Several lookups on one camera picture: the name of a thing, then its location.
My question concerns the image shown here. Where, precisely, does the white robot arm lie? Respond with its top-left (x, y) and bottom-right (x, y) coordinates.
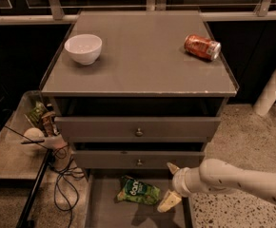
top-left (157, 159), bottom-right (276, 213)

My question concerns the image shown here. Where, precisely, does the black cable on floor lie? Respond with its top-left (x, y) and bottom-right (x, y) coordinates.
top-left (47, 142), bottom-right (86, 228)

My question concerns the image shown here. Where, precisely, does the green rice chip bag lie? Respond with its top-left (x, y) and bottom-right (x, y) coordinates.
top-left (116, 176), bottom-right (161, 205)

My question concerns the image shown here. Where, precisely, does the grey top drawer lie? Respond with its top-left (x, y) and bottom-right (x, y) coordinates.
top-left (55, 117), bottom-right (220, 143)

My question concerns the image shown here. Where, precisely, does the metal top drawer knob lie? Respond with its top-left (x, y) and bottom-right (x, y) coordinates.
top-left (135, 128), bottom-right (144, 137)

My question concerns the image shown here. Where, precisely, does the black stick in bin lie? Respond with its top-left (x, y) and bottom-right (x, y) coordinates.
top-left (21, 139), bottom-right (45, 144)

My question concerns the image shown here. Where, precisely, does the brown snack packet in bin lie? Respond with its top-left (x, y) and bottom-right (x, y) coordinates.
top-left (41, 111), bottom-right (58, 137)

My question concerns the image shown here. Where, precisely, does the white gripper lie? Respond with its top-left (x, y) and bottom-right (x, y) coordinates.
top-left (157, 162), bottom-right (205, 213)

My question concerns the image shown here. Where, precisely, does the metal window railing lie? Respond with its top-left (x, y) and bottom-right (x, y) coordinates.
top-left (0, 0), bottom-right (276, 27)

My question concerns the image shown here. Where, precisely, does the grey drawer cabinet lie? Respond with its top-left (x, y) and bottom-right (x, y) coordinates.
top-left (38, 9), bottom-right (240, 182)

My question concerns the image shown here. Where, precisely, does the white ceramic bowl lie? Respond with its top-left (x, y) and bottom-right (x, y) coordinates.
top-left (64, 34), bottom-right (102, 65)

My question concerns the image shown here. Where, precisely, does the white round object in bin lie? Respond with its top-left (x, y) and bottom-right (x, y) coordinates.
top-left (23, 127), bottom-right (45, 148)

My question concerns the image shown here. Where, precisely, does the grey middle drawer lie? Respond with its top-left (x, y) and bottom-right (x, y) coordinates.
top-left (73, 142), bottom-right (205, 169)

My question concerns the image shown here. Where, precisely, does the orange soda can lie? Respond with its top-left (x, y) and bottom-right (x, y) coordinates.
top-left (184, 34), bottom-right (221, 61)

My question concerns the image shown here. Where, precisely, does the clear plastic bin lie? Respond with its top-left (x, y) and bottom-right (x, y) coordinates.
top-left (0, 90), bottom-right (46, 180)

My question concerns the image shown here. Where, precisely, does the green snack bag in bin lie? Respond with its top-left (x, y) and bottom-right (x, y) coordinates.
top-left (25, 101), bottom-right (48, 127)

